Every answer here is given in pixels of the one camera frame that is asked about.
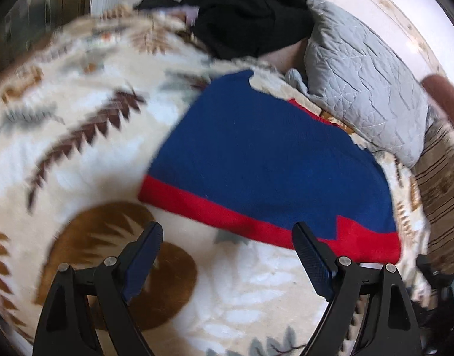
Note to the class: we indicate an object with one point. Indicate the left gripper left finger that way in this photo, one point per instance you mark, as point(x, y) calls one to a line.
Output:
point(66, 324)

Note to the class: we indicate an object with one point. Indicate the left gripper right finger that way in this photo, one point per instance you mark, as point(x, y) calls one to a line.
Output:
point(369, 304)

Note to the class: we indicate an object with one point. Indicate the red and blue sweater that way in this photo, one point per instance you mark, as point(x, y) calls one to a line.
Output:
point(255, 165)

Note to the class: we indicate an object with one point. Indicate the black clothes pile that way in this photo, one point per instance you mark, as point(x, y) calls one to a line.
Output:
point(237, 28)

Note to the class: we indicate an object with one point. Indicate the striped beige cushion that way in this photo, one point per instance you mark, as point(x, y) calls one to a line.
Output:
point(434, 172)

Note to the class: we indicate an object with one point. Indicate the leaf pattern blanket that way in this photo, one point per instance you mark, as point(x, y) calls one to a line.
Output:
point(80, 123)

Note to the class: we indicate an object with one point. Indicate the brown pink headboard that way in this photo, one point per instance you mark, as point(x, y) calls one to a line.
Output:
point(441, 91)

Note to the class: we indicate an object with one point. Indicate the grey quilted pillow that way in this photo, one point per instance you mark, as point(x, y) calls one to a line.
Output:
point(356, 77)

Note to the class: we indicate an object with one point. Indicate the purple cloth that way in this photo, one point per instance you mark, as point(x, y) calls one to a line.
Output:
point(187, 14)

